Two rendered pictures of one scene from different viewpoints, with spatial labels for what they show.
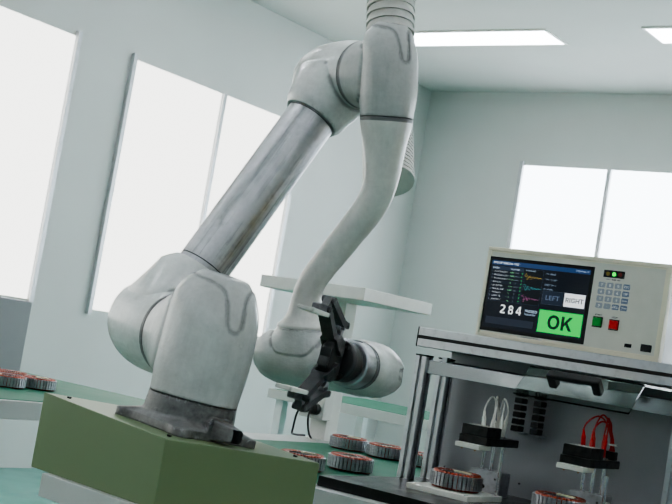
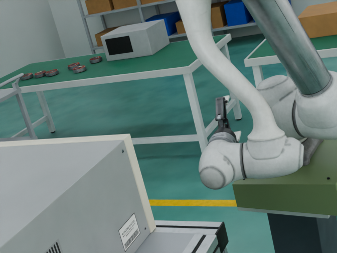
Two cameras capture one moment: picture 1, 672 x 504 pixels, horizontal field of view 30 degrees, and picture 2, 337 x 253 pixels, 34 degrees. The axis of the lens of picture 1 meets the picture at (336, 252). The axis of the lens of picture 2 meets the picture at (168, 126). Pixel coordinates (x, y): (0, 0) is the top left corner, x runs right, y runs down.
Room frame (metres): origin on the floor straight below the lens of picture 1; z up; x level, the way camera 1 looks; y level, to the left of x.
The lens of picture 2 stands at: (3.78, -0.39, 1.65)
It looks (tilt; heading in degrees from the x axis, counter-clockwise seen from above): 19 degrees down; 173
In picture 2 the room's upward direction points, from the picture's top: 14 degrees counter-clockwise
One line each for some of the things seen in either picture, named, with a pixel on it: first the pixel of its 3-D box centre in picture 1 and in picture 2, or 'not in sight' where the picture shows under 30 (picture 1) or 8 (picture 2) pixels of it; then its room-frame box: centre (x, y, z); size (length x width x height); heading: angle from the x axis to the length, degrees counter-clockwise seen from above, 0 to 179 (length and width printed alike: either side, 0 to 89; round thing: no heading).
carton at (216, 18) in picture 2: not in sight; (214, 15); (-3.76, 1.56, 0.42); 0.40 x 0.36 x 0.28; 143
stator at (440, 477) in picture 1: (456, 480); not in sight; (2.66, -0.33, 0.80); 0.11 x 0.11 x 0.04
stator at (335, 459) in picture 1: (350, 462); not in sight; (3.00, -0.12, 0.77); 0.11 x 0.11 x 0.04
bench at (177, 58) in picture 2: not in sight; (106, 105); (-0.94, -0.29, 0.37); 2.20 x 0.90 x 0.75; 53
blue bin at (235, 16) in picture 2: not in sight; (240, 10); (-3.51, 1.87, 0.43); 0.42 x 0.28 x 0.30; 141
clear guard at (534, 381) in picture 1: (606, 393); not in sight; (2.48, -0.58, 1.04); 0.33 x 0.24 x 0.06; 143
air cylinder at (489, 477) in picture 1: (488, 482); not in sight; (2.77, -0.42, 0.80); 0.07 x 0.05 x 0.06; 53
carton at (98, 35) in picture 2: not in sight; (112, 35); (-4.80, 0.17, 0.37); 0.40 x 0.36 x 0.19; 143
